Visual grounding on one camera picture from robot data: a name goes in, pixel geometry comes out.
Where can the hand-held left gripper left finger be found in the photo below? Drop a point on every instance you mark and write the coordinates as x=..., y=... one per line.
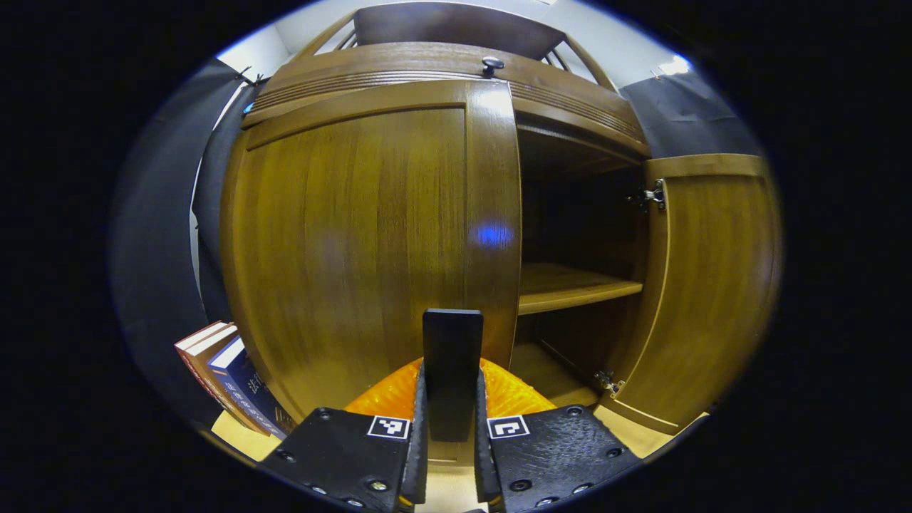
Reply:
x=356, y=456

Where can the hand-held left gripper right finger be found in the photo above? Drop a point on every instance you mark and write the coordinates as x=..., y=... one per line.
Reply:
x=548, y=456

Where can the wooden shoe cabinet door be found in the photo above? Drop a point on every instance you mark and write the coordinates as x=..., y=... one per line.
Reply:
x=356, y=249
x=712, y=285

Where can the wooden double-door shoe cabinet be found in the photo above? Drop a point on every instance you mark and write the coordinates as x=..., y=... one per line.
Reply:
x=570, y=114

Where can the metal door hinge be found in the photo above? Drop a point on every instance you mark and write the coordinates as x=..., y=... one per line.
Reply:
x=610, y=383
x=654, y=195

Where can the wooden inner cabinet shelf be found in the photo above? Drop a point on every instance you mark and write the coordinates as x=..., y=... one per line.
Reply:
x=570, y=287

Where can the wooden cabinet drawer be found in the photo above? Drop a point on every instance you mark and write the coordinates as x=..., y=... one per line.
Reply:
x=399, y=68

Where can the orange book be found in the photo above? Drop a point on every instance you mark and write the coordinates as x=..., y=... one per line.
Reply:
x=214, y=370

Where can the round black drawer knob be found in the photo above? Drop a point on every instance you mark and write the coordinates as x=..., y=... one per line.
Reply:
x=492, y=65

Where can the small ceiling light panel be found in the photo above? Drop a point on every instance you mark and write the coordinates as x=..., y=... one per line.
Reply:
x=675, y=65

